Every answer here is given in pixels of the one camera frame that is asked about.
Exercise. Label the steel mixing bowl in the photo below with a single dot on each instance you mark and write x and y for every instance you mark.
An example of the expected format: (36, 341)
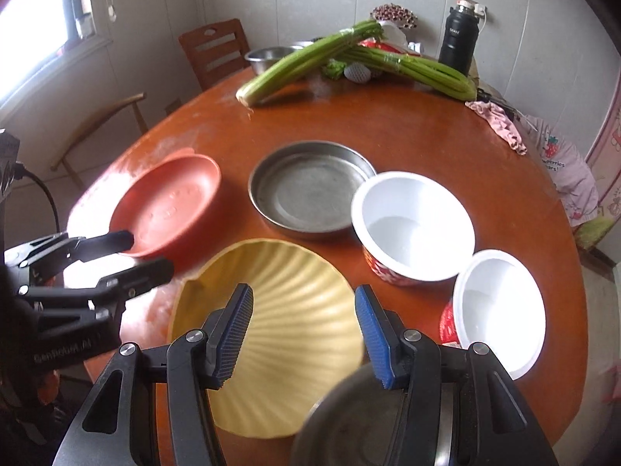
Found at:
(261, 60)

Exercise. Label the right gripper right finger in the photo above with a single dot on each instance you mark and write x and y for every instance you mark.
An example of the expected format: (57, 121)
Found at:
(459, 406)

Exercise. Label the brown wooden chair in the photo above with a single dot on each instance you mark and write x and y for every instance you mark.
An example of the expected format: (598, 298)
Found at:
(215, 51)

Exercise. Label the yellow scalloped plate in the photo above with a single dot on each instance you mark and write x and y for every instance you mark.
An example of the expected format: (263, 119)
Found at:
(302, 341)

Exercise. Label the large celery stalk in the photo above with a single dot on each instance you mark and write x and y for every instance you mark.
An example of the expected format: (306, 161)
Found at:
(298, 64)

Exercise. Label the red noodle cup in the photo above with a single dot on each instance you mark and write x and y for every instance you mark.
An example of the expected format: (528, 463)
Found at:
(496, 301)
(412, 229)

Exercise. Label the pink child clothing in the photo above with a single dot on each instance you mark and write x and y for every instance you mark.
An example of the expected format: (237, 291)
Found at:
(571, 176)

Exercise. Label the orange bear-shaped plate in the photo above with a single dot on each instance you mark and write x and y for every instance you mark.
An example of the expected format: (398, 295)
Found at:
(167, 202)

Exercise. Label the pink cloth on table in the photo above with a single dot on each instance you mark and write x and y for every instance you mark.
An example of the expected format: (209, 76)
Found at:
(499, 123)

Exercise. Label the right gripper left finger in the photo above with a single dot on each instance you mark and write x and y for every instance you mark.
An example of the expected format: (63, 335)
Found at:
(117, 423)

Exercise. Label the dried flower bouquet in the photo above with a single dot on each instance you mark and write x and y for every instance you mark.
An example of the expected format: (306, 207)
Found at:
(398, 14)

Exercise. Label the white mesh fruit wrap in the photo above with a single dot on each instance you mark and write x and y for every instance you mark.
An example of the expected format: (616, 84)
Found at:
(357, 72)

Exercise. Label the black thermos bottle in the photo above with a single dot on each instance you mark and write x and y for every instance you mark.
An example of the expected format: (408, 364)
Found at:
(460, 36)

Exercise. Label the window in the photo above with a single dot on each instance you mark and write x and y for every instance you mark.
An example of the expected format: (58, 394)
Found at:
(36, 32)

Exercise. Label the light wood armchair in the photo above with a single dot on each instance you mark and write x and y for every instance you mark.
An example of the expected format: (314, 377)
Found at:
(88, 128)

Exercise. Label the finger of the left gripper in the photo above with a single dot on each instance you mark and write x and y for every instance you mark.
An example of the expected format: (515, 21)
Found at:
(113, 289)
(45, 258)

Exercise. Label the steel pan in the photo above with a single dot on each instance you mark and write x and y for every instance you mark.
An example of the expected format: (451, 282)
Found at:
(305, 189)

